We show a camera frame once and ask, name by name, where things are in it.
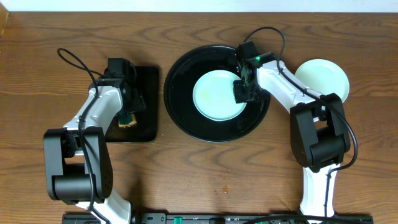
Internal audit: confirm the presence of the round black tray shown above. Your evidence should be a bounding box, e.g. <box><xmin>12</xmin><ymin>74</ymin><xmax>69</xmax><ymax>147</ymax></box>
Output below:
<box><xmin>164</xmin><ymin>45</ymin><xmax>271</xmax><ymax>142</ymax></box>

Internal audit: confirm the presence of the light blue plate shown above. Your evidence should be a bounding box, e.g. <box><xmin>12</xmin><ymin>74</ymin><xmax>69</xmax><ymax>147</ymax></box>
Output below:
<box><xmin>192</xmin><ymin>70</ymin><xmax>246</xmax><ymax>121</ymax></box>
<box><xmin>295</xmin><ymin>59</ymin><xmax>349</xmax><ymax>103</ymax></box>

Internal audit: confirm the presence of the black cable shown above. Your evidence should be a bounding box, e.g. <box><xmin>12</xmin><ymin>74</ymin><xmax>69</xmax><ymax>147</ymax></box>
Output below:
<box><xmin>57</xmin><ymin>47</ymin><xmax>108</xmax><ymax>223</ymax></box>
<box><xmin>242</xmin><ymin>26</ymin><xmax>359</xmax><ymax>218</ymax></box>

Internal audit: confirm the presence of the rectangular black tray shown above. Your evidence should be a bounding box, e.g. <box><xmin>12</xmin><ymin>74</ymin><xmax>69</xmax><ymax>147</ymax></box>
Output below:
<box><xmin>105</xmin><ymin>66</ymin><xmax>159</xmax><ymax>142</ymax></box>

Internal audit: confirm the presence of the green yellow sponge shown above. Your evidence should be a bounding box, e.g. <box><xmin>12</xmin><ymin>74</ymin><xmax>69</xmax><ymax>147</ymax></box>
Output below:
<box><xmin>118</xmin><ymin>113</ymin><xmax>137</xmax><ymax>128</ymax></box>

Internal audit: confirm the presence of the left black cable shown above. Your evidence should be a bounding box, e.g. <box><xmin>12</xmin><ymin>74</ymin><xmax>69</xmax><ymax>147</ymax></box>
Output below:
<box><xmin>57</xmin><ymin>47</ymin><xmax>108</xmax><ymax>223</ymax></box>

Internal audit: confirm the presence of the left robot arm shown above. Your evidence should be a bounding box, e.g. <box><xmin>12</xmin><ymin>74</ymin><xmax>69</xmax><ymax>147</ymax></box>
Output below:
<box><xmin>43</xmin><ymin>86</ymin><xmax>144</xmax><ymax>223</ymax></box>

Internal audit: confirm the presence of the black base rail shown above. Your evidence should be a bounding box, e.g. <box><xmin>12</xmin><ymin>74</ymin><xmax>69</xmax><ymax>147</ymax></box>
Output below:
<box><xmin>61</xmin><ymin>213</ymin><xmax>374</xmax><ymax>224</ymax></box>

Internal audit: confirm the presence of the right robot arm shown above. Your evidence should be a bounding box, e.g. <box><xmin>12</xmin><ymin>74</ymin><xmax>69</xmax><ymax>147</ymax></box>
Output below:
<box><xmin>234</xmin><ymin>52</ymin><xmax>351</xmax><ymax>217</ymax></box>

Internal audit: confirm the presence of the right black cable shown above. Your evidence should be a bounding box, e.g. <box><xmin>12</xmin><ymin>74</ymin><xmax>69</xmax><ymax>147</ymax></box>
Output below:
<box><xmin>242</xmin><ymin>26</ymin><xmax>359</xmax><ymax>218</ymax></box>

